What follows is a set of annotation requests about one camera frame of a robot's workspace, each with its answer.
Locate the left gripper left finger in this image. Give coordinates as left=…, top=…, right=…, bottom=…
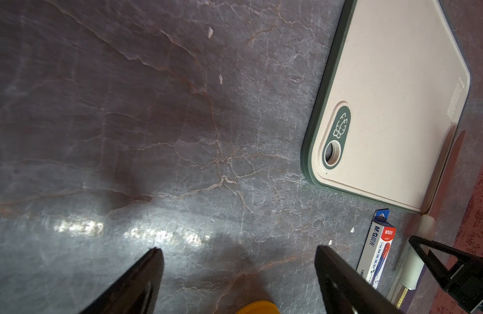
left=82, top=247, right=164, bottom=313

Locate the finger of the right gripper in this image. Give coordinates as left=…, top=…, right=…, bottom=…
left=409, top=235, right=483, bottom=313

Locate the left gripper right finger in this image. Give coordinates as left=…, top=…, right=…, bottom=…
left=315, top=245, right=401, bottom=313

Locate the knife with beige handle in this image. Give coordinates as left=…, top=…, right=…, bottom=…
left=387, top=131, right=466, bottom=310

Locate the beige cutting board green rim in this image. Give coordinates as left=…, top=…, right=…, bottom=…
left=301, top=1, right=471, bottom=213

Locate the white pen box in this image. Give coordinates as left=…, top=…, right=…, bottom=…
left=356, top=209, right=396, bottom=289

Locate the dark blue notebook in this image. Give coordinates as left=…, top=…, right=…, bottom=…
left=400, top=266, right=427, bottom=313

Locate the yellow pencil cup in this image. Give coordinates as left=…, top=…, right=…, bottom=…
left=236, top=300, right=280, bottom=314

